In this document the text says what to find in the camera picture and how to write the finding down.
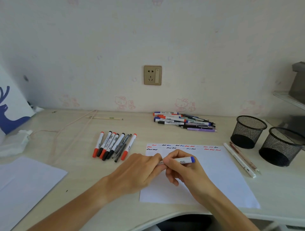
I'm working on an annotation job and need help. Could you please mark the crumpled white tissue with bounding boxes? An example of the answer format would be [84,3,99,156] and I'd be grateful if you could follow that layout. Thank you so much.
[0,129,33,158]

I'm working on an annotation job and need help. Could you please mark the clear acrylic rack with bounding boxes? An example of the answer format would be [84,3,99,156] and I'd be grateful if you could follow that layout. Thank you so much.
[267,90,305,134]

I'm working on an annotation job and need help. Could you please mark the white paper sheet with squiggles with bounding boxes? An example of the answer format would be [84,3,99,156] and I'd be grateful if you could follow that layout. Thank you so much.
[139,143,261,209]

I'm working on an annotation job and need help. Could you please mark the black mesh cup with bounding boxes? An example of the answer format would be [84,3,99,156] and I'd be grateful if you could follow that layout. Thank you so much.
[259,127,305,167]
[230,115,268,150]

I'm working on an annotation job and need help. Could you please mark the red-capped white marker pen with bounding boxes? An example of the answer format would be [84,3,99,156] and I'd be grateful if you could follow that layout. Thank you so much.
[99,132,117,159]
[121,133,138,161]
[92,131,105,158]

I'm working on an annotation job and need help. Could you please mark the person's right hand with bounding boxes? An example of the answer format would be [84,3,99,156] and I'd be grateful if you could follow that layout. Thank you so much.
[163,149,215,203]

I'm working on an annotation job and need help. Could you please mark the blank white paper sheet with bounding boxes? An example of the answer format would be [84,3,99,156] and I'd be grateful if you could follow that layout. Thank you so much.
[0,156,68,231]

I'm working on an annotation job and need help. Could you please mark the pile of assorted pens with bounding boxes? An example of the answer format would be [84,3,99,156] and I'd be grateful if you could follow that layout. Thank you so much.
[153,111,218,133]

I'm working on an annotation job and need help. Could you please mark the paper-wrapped chopsticks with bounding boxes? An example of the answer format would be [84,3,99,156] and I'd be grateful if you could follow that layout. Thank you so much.
[85,116,124,121]

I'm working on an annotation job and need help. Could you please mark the person's left forearm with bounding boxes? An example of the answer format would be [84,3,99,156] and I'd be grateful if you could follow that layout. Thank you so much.
[27,177,115,231]

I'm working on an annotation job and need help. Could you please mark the white slim pen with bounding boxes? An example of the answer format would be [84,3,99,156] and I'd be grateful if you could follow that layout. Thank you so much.
[223,142,257,179]

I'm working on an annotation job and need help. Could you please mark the gold wall socket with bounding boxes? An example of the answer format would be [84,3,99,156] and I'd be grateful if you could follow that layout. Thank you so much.
[144,65,162,86]

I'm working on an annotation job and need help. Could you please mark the thin pink cord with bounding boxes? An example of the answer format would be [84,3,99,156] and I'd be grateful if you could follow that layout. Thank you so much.
[31,109,98,165]

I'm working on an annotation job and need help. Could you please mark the wooden pencil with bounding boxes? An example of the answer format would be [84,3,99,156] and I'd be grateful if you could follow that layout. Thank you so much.
[229,142,261,174]

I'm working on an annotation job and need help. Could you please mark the person's left hand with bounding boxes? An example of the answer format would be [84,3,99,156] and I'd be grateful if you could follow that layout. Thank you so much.
[104,153,167,198]

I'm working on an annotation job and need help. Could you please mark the white plastic bag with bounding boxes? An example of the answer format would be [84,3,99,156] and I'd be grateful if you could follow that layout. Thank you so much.
[0,65,36,135]

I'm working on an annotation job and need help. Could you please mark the light wooden table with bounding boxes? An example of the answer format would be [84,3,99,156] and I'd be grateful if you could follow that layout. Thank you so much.
[0,109,305,231]

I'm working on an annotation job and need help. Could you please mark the blue-capped white marker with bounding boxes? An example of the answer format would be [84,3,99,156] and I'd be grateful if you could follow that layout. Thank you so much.
[158,156,195,165]

